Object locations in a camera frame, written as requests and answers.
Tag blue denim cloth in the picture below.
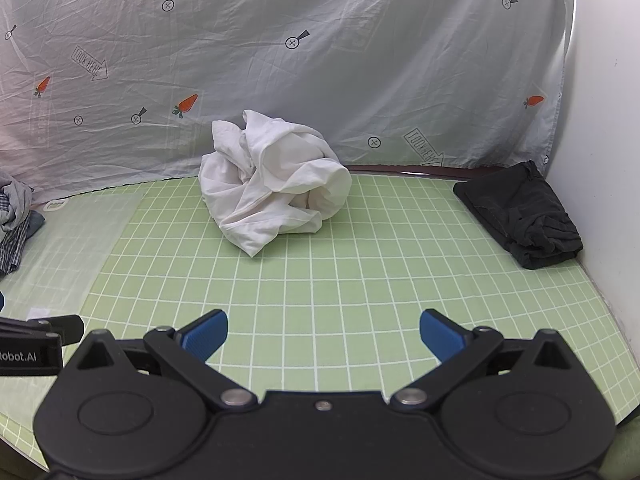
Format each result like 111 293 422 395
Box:
25 210 47 238

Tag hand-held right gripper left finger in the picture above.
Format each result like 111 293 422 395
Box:
67 309 257 413

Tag green grid mat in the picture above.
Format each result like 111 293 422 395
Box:
0 172 636 480

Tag grey shirt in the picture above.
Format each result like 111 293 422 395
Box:
0 170 36 233

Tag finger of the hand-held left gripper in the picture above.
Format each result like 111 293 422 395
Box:
0 314 85 347

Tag white pants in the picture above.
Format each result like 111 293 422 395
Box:
198 109 352 259

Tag black folded clothes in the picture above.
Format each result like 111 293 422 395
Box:
452 160 585 271

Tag clear plastic sheet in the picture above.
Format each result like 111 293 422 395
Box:
0 192 146 321

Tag grey carrot print sheet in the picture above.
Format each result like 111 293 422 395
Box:
0 0 576 193

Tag plaid shirt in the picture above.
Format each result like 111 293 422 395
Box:
0 195 33 277

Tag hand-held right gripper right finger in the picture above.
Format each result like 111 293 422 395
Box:
391 309 583 413

